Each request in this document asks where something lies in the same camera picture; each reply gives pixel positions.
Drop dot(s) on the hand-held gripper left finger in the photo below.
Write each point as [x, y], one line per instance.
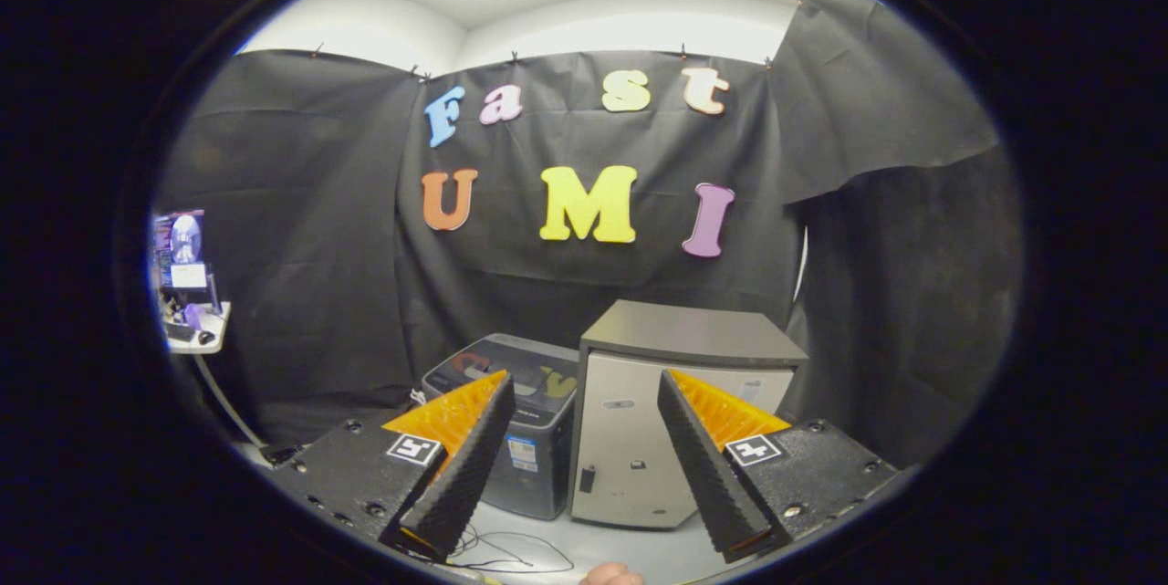
[461, 475]

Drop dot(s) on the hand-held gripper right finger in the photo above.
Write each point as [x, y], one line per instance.
[707, 475]

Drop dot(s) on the dark grey washing machine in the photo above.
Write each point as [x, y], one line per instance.
[538, 439]

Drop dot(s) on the grey metal cabinet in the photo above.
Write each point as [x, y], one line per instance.
[620, 439]

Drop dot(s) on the white desk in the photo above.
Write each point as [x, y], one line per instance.
[212, 343]

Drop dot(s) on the black backdrop cloth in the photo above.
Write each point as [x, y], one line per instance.
[310, 229]

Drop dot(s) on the black keyboard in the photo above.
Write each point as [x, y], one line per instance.
[179, 331]

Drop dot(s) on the computer monitor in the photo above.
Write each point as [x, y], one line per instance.
[182, 243]

